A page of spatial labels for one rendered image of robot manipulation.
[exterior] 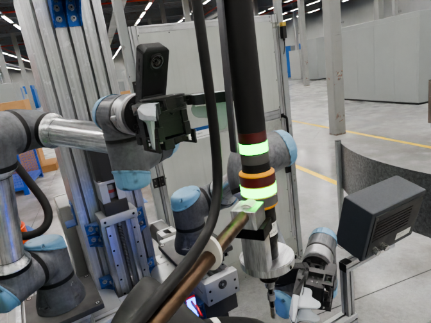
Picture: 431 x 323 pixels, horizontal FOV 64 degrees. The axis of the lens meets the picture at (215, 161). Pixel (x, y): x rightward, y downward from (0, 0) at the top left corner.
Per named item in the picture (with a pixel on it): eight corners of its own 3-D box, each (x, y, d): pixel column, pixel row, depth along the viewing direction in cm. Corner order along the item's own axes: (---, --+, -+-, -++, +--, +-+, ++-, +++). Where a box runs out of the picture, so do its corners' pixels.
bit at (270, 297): (268, 318, 47) (264, 286, 45) (271, 313, 48) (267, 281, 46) (275, 320, 46) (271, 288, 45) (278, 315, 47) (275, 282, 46)
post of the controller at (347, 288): (348, 317, 112) (346, 265, 107) (341, 312, 115) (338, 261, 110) (354, 313, 114) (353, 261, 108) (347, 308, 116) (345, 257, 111)
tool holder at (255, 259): (282, 293, 38) (273, 213, 36) (225, 284, 42) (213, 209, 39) (301, 251, 46) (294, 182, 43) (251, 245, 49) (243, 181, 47)
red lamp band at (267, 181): (269, 189, 39) (268, 179, 38) (234, 188, 41) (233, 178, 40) (279, 175, 43) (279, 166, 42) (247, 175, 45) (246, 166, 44)
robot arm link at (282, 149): (188, 193, 142) (253, 131, 96) (218, 182, 149) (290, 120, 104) (201, 220, 139) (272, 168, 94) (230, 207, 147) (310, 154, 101)
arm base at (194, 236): (169, 245, 139) (164, 223, 137) (201, 232, 146) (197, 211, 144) (185, 260, 127) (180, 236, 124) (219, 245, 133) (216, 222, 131)
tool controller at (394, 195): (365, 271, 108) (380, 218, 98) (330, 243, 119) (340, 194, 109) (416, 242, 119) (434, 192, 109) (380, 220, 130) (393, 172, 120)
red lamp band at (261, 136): (261, 143, 38) (260, 132, 38) (234, 144, 40) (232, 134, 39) (270, 136, 41) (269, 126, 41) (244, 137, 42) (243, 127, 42)
